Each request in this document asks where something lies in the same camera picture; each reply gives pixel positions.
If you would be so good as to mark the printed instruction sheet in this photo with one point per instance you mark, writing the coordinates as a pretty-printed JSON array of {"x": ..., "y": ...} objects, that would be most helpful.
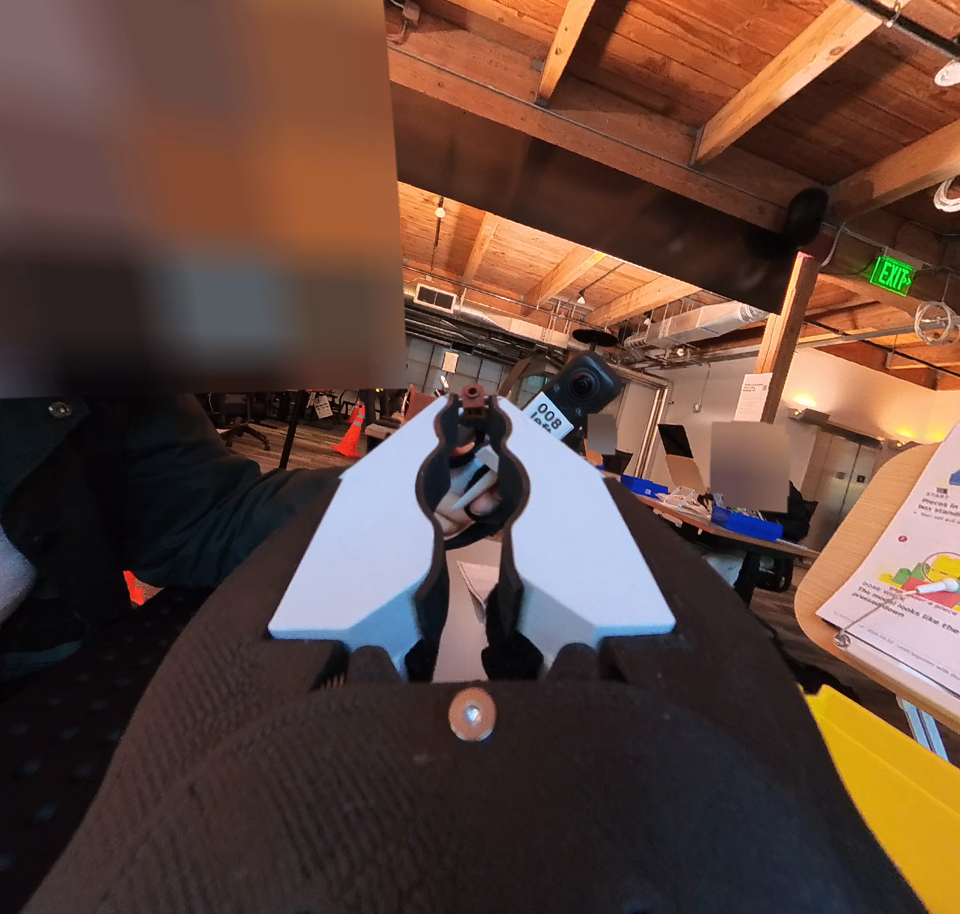
[{"x": 900, "y": 539}]

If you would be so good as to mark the silver air duct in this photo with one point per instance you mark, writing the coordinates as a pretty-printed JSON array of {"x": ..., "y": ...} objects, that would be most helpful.
[{"x": 697, "y": 323}]

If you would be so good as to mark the black dotted fabric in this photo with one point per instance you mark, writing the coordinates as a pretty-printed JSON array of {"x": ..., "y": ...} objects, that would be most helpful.
[{"x": 60, "y": 741}]

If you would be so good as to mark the green exit sign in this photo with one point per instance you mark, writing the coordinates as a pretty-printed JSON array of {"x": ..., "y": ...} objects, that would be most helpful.
[{"x": 892, "y": 275}]

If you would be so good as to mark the blue storage bin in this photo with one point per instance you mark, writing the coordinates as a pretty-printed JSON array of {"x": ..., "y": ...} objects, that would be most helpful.
[
  {"x": 746, "y": 524},
  {"x": 643, "y": 485}
]

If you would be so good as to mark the wooden post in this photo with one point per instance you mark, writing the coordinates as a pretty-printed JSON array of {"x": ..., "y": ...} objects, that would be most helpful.
[{"x": 787, "y": 329}]

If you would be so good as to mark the yellow plastic bin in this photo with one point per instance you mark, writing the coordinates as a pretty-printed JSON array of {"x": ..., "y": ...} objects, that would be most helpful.
[{"x": 885, "y": 794}]

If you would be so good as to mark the grey wall vent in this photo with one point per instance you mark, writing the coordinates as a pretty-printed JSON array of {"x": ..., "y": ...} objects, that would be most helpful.
[{"x": 435, "y": 297}]

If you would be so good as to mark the person's left forearm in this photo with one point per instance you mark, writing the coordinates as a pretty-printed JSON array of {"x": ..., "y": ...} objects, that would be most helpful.
[{"x": 225, "y": 501}]

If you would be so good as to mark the wooden office table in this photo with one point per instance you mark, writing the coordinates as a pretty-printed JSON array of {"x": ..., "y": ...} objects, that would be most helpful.
[{"x": 750, "y": 543}]

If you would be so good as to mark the white paper notice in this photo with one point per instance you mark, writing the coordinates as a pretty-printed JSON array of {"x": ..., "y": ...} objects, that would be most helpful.
[{"x": 754, "y": 396}]

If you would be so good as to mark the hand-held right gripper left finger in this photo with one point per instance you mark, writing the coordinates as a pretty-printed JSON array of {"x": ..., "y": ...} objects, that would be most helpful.
[{"x": 352, "y": 554}]

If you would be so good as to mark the person's left hand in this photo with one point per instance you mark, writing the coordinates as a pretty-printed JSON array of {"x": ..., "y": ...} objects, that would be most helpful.
[{"x": 484, "y": 505}]

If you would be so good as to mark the person's grey sweater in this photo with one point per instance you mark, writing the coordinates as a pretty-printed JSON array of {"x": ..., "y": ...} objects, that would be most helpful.
[{"x": 15, "y": 580}]

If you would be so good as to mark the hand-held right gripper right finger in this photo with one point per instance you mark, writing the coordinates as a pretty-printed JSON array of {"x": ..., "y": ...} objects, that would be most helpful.
[{"x": 592, "y": 554}]

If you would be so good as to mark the orange traffic cone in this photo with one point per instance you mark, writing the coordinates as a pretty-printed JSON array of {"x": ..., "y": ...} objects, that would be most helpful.
[{"x": 349, "y": 434}]

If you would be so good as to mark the small reddish brown toy brick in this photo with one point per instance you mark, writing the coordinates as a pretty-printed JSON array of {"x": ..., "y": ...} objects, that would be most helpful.
[{"x": 474, "y": 398}]

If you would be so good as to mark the black dome ceiling fixture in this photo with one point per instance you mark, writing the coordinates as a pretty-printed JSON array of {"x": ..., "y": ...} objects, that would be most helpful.
[{"x": 806, "y": 216}]

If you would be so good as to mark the person's dark jacket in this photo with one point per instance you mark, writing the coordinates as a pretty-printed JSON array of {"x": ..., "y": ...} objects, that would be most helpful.
[{"x": 75, "y": 494}]

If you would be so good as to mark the black round pendant lamp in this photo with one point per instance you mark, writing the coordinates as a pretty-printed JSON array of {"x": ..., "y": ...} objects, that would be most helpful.
[{"x": 596, "y": 338}]

